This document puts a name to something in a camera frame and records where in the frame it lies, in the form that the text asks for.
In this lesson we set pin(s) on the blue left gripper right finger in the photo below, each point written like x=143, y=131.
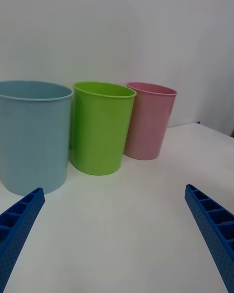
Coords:
x=214, y=227

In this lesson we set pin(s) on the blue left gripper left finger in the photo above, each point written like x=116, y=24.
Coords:
x=17, y=232

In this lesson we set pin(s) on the pale blue plastic bin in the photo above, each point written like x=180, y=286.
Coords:
x=34, y=136

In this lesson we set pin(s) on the pink plastic bin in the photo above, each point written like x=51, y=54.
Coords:
x=148, y=124

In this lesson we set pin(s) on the green plastic bin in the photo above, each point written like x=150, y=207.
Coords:
x=100, y=131

